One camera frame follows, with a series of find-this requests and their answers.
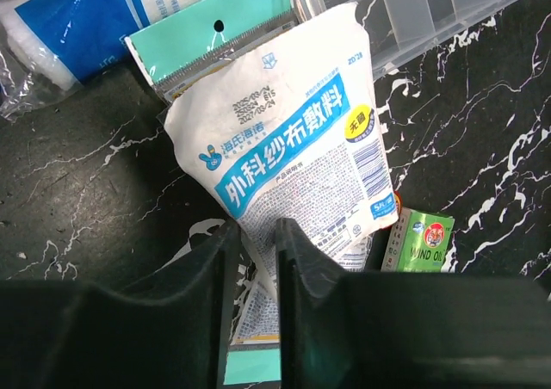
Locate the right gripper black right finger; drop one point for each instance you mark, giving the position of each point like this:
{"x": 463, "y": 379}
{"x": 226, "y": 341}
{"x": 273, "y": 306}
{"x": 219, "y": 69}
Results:
{"x": 372, "y": 329}

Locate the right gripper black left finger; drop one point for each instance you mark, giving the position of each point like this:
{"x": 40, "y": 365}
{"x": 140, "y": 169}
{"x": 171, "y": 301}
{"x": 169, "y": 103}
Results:
{"x": 171, "y": 329}

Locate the clear compartment organizer tray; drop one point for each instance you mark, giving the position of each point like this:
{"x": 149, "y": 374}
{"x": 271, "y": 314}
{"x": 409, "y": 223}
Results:
{"x": 401, "y": 30}

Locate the white gauze dressing packet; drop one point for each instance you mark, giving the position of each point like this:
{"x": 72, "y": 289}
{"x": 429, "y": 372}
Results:
{"x": 290, "y": 130}

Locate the red round balm tin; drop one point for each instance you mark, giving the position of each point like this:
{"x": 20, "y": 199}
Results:
{"x": 398, "y": 202}

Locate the teal topped packet under gauze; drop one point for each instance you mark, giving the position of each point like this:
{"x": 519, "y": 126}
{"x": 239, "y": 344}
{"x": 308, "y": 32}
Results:
{"x": 179, "y": 50}

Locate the green wind oil box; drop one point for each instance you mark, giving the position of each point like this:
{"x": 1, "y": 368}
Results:
{"x": 418, "y": 242}

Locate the teal topped cotton swab bag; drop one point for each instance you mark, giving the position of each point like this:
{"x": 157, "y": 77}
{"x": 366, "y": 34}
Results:
{"x": 254, "y": 354}

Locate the blue white bandage roll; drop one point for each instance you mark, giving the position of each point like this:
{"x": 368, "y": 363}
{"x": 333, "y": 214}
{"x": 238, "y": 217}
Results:
{"x": 68, "y": 41}

